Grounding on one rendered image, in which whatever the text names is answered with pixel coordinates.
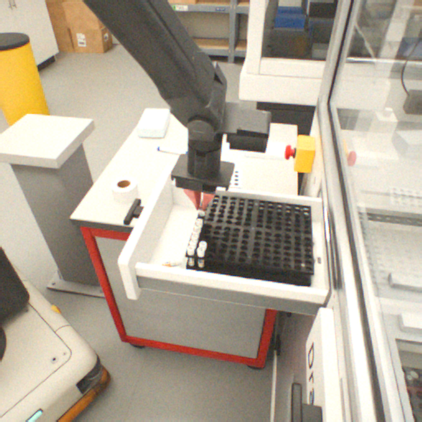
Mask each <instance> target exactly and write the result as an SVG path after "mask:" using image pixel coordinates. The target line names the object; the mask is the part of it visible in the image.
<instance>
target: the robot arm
mask: <svg viewBox="0 0 422 422"><path fill-rule="evenodd" d="M82 1H83V3H84V4H85V5H86V6H87V7H88V9H89V10H90V11H91V12H92V13H93V14H95V15H96V17H97V18H98V19H99V20H100V21H101V22H102V24H103V25H104V26H105V27H106V28H107V29H108V31H109V32H110V33H111V34H112V35H113V36H114V37H115V39H116V40H118V41H119V42H120V43H121V44H122V46H123V47H124V48H125V49H126V50H127V51H128V52H129V54H130V55H131V57H132V58H133V59H134V60H135V62H136V63H138V64H139V65H140V66H141V67H142V69H143V70H144V71H145V72H146V74H147V75H148V76H149V77H150V78H151V81H152V82H153V84H154V85H155V87H157V89H158V91H159V93H160V95H161V97H162V99H163V100H164V101H165V102H166V103H167V104H168V105H169V106H170V111H169V112H170V113H171V114H172V115H173V116H175V117H176V119H177V120H178V121H179V122H180V123H181V124H182V125H183V126H184V127H185V128H187V154H181V155H180V156H179V158H178V160H177V162H176V163H175V165H174V167H173V169H172V171H171V179H172V181H173V180H174V178H175V187H177V188H181V189H183V191H184V192H185V194H186V196H187V197H188V198H189V199H190V200H191V201H192V202H193V203H194V205H195V207H196V210H197V211H199V206H200V200H201V192H203V212H206V208H207V206H208V204H209V202H210V201H211V200H212V199H213V197H214V195H215V192H216V189H217V187H221V188H225V190H228V189H229V186H230V180H231V178H232V176H233V174H234V171H235V165H236V164H235V163H234V162H226V161H222V160H221V158H222V149H223V134H226V135H227V137H226V143H229V149H236V150H242V151H243V152H257V153H264V154H265V153H266V149H267V146H268V141H269V137H270V123H271V113H270V112H268V111H264V110H253V109H247V108H242V107H240V103H237V102H232V101H226V95H227V78H226V77H225V75H224V73H223V71H222V69H221V68H220V66H219V65H218V63H217V61H214V62H212V61H211V60H210V58H209V56H208V55H207V53H206V52H205V51H202V50H201V49H200V48H199V46H198V45H197V44H196V43H195V42H194V40H193V38H192V37H191V36H190V34H189V32H188V31H187V29H185V27H184V26H183V25H182V23H181V21H180V19H179V18H178V16H177V14H176V12H175V11H174V9H173V7H172V6H171V4H170V3H169V1H168V0H82Z"/></svg>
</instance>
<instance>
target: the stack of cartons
mask: <svg viewBox="0 0 422 422"><path fill-rule="evenodd" d="M45 5H46V8H47V11H48V14H49V20H50V23H51V26H52V29H53V33H54V38H55V41H56V45H57V48H58V51H59V52H70V53H74V52H77V53H91V54H104V53H106V51H107V50H108V49H110V48H111V47H112V46H113V45H112V38H111V33H110V32H109V31H108V29H107V28H106V27H105V26H104V25H103V24H102V22H101V21H100V20H99V19H98V18H97V17H96V15H95V14H93V13H92V12H91V11H90V10H89V9H88V7H87V6H86V5H85V4H84V3H83V1H82V0H45Z"/></svg>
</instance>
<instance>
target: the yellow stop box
mask: <svg viewBox="0 0 422 422"><path fill-rule="evenodd" d="M315 154H316V143H315V137H312V136H302V135H298V138H297V143H296V147H294V153H293V158H294V168H293V169H294V171H298V172H306V173H311V171H312V165H313V161H314V157H315Z"/></svg>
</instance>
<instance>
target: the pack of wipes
mask: <svg viewBox="0 0 422 422"><path fill-rule="evenodd" d="M169 121H170V112H169V110H168V109H146V110H145V111H144V112H143V114H142V117H141V119H140V121H139V122H138V125H137V134H138V136H139V137H140V138H164V137H165V133H166V129H167V126H168V124H169Z"/></svg>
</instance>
